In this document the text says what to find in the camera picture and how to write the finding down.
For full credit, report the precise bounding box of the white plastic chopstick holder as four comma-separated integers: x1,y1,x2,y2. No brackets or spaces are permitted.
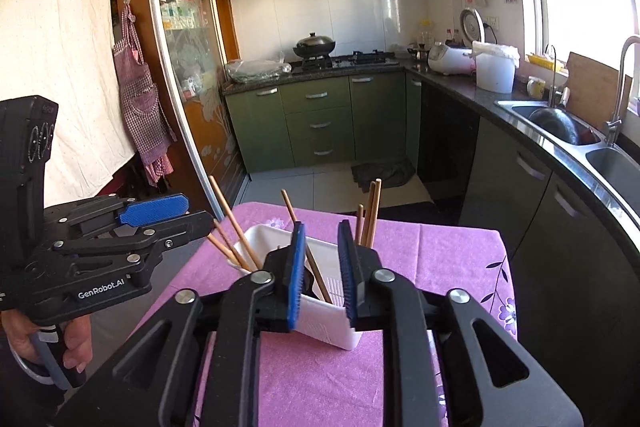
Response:
227,224,373,351

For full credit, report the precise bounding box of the white rice cooker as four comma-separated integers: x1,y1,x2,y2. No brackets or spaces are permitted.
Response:
427,7,487,76

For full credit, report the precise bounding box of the stainless steel sink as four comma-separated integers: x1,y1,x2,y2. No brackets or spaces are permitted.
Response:
495,99,640,228

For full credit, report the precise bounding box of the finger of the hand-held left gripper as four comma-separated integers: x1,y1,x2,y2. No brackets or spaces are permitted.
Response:
50,211,214,269
45,194,190,229

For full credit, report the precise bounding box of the white hanging cloth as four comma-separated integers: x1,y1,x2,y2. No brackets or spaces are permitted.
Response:
0,0,138,208

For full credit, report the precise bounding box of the dark wok in sink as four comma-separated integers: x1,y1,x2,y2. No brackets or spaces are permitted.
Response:
530,107,584,146

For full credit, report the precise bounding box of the dark stone countertop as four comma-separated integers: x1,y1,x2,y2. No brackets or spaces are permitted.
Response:
222,57,640,258

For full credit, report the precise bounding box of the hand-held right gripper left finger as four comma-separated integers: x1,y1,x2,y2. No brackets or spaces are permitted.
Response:
55,222,307,427

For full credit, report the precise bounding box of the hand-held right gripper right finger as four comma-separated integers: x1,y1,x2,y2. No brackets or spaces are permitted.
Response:
337,220,585,427

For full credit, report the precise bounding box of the yellow dish rack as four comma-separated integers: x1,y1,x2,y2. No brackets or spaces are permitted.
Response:
526,53,566,72

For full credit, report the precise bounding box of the white plastic bucket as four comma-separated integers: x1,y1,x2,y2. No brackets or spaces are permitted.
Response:
471,41,521,94

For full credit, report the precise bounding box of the steel kitchen faucet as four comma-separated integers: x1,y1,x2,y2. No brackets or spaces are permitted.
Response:
605,36,640,148

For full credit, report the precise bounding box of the black gas stove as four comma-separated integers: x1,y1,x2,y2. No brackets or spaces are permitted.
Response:
292,51,399,74

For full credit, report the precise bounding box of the thin steel water tap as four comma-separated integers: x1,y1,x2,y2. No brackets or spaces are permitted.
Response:
545,44,559,108

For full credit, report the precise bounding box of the purple floral tablecloth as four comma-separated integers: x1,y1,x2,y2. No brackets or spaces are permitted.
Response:
130,201,521,427

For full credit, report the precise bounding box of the patterned glass sliding door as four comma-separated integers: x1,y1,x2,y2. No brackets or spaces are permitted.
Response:
147,0,251,208

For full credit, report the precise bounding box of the dark floor mat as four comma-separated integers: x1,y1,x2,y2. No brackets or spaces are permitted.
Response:
351,158,416,189

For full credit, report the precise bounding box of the person's left hand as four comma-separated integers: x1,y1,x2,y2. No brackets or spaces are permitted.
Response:
0,310,94,374

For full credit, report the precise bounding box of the clear plastic bag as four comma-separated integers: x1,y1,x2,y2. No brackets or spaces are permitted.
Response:
225,59,292,84

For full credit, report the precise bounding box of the wooden cutting board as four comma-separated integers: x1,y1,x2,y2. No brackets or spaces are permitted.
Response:
565,52,633,132

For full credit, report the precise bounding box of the black wok with lid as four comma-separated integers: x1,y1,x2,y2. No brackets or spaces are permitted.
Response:
292,32,337,60

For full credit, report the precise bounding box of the checked pink apron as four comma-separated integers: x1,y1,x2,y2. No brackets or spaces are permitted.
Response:
112,0,178,185

